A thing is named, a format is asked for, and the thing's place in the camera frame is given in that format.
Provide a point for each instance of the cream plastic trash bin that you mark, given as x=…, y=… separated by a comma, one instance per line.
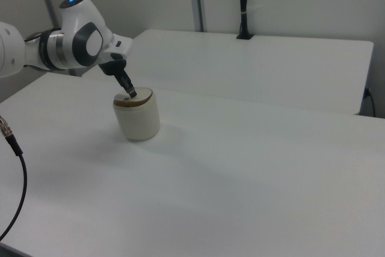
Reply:
x=139, y=121

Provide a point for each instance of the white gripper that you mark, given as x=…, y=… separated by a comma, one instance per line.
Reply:
x=120, y=46

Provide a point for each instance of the black pole with clamp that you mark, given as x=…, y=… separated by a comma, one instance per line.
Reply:
x=243, y=4

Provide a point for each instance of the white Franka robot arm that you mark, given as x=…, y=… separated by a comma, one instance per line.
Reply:
x=75, y=16

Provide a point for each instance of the white table with side panel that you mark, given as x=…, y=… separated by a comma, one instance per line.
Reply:
x=240, y=67

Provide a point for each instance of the cream oval bin lid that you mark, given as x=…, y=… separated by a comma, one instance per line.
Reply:
x=142, y=93

